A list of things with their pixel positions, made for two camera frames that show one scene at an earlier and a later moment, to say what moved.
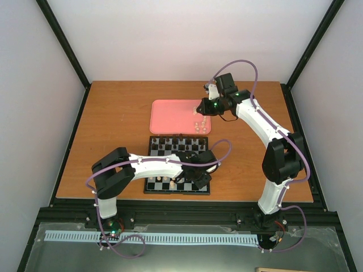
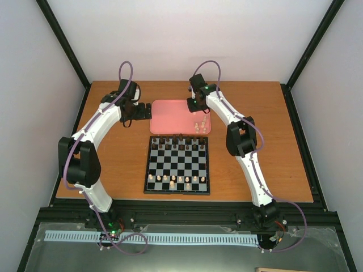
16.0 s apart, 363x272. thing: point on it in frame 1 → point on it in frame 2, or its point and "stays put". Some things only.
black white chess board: x=164 y=145 stays put
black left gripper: x=201 y=184 → x=142 y=114
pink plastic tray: x=178 y=117 stays put
